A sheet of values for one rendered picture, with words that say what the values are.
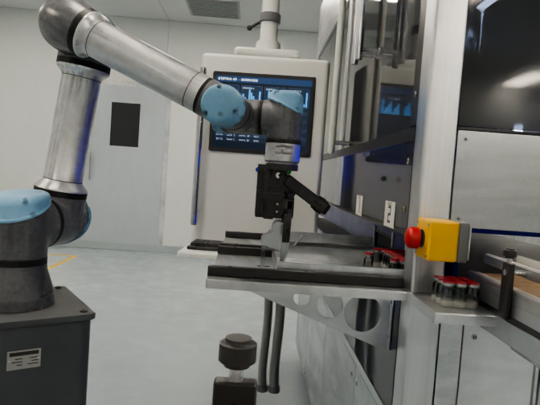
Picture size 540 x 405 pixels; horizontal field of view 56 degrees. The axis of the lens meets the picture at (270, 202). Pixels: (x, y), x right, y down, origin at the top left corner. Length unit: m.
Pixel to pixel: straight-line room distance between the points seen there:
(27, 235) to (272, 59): 1.24
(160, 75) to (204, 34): 5.81
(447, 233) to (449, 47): 0.36
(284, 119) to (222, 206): 0.99
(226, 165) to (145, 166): 4.71
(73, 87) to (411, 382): 0.94
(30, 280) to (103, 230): 5.74
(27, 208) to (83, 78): 0.31
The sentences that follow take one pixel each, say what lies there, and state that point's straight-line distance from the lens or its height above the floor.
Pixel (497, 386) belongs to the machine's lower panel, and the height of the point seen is 0.70.
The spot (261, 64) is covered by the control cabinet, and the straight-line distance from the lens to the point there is 2.03.
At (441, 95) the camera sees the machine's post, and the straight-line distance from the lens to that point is 1.04.
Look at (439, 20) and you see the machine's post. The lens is 1.07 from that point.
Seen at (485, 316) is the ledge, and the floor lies 0.88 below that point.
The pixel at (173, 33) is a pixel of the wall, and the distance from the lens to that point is 6.85.
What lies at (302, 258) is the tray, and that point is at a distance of 1.31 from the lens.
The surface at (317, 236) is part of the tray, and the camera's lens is 1.65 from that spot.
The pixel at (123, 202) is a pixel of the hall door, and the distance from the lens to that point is 6.74.
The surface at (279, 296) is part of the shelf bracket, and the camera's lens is 1.11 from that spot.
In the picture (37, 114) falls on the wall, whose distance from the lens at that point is 7.12.
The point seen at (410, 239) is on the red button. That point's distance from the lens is 0.94.
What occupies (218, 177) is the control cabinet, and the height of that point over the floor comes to 1.07.
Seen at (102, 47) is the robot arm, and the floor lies 1.31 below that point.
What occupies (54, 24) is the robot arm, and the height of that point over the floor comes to 1.35.
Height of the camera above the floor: 1.09
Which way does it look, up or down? 3 degrees down
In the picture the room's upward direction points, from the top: 4 degrees clockwise
